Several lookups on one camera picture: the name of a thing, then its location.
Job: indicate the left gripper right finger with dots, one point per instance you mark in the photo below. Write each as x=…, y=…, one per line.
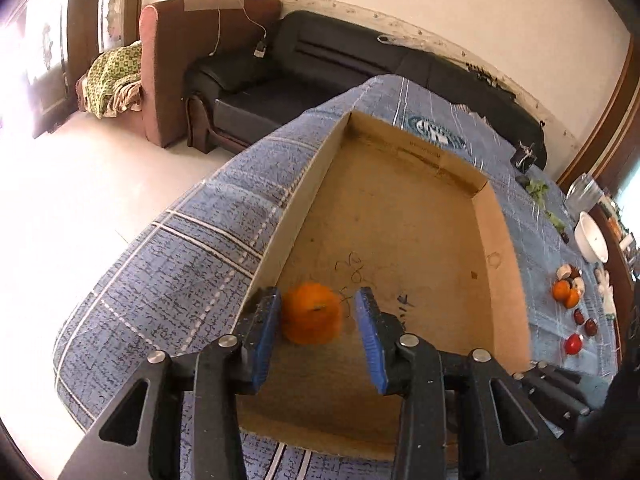
x=500, y=435

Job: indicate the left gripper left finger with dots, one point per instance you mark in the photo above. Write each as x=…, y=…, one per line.
x=137, y=435

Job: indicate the red tomato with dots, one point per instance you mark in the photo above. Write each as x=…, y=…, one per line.
x=573, y=344

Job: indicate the dark red jujube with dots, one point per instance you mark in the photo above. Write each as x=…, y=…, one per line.
x=579, y=317
x=591, y=327

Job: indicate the orange tangerine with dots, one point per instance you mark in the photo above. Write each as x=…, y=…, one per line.
x=311, y=313
x=572, y=299
x=561, y=290

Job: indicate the white garlic chunk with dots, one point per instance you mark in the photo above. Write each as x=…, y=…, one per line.
x=564, y=272
x=579, y=285

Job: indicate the white glove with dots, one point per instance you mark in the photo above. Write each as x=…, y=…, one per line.
x=605, y=290

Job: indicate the white bowl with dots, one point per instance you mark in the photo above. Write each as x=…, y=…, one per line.
x=590, y=240

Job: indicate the blue plaid tablecloth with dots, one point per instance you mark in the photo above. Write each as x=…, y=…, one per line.
x=180, y=282

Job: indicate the clear glass jar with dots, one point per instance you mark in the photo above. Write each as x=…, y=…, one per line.
x=583, y=195

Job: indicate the green leafy vegetable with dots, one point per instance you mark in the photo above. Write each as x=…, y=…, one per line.
x=538, y=190

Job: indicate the black small cup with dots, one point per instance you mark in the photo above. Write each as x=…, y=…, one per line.
x=523, y=158

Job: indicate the shallow cardboard box tray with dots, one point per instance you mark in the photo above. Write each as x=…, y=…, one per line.
x=382, y=208

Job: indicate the black leather sofa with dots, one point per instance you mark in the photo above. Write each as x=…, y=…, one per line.
x=233, y=100

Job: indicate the green patterned blanket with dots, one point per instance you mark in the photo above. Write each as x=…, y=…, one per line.
x=112, y=85

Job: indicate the brown armchair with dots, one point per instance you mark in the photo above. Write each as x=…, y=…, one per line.
x=175, y=33

